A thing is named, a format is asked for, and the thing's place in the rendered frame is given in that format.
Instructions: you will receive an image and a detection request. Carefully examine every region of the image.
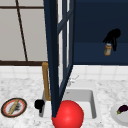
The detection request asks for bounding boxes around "dark purple eggplant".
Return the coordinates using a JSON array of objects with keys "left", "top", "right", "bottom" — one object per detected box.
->
[{"left": 116, "top": 104, "right": 128, "bottom": 116}]

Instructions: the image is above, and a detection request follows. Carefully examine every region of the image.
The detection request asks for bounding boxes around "round plate with brown rim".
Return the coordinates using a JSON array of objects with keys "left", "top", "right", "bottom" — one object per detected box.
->
[{"left": 0, "top": 97, "right": 28, "bottom": 119}]

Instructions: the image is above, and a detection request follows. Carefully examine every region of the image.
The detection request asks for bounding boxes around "small tan jar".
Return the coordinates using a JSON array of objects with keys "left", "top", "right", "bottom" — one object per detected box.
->
[{"left": 103, "top": 42, "right": 114, "bottom": 57}]

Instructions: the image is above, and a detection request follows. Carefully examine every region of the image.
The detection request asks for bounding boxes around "dark blue cupboard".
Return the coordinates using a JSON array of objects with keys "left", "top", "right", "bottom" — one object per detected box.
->
[{"left": 41, "top": 0, "right": 128, "bottom": 119}]

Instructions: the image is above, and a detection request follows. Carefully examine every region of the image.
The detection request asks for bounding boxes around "silver tap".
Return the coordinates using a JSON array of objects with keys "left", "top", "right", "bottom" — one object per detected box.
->
[{"left": 67, "top": 75, "right": 81, "bottom": 85}]

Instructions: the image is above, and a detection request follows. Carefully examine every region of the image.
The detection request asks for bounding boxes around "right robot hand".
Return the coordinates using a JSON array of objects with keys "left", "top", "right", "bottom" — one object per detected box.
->
[{"left": 102, "top": 28, "right": 122, "bottom": 52}]

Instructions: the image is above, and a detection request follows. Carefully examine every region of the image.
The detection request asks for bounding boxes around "window with brown bars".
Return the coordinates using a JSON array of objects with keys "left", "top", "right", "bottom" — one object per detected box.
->
[{"left": 0, "top": 0, "right": 49, "bottom": 66}]

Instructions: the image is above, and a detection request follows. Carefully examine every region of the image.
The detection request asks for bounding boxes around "tan baguette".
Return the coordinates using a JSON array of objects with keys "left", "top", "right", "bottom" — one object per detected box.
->
[{"left": 7, "top": 101, "right": 21, "bottom": 115}]

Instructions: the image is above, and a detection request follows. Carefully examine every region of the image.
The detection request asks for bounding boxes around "red ball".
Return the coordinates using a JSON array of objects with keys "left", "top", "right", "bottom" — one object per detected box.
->
[{"left": 51, "top": 100, "right": 85, "bottom": 128}]

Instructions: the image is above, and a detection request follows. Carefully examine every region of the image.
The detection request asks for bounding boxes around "white sink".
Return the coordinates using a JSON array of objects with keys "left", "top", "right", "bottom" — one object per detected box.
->
[{"left": 38, "top": 88, "right": 101, "bottom": 121}]

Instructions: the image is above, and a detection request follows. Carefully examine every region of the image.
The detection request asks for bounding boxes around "white plate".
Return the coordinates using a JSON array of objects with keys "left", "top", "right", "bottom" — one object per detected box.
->
[{"left": 110, "top": 103, "right": 128, "bottom": 125}]

